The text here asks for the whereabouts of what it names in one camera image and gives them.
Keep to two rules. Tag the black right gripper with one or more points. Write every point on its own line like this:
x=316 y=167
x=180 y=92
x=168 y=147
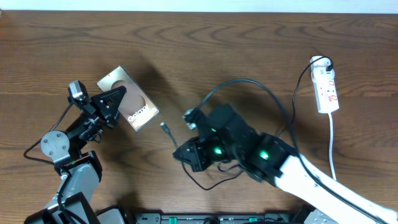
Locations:
x=196 y=161

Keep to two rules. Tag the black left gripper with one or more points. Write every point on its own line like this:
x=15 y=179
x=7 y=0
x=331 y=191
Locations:
x=101 y=103

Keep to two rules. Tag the bronze Galaxy smartphone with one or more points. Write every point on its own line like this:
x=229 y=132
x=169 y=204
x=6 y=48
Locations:
x=136 y=106

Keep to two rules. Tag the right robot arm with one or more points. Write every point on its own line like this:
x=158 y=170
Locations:
x=224 y=136

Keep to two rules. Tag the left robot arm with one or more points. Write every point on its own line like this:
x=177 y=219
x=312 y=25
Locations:
x=80 y=172

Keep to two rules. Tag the white power strip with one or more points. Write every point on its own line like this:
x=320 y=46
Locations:
x=323 y=78

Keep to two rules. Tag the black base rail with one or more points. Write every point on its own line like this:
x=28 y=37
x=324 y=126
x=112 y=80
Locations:
x=219 y=218

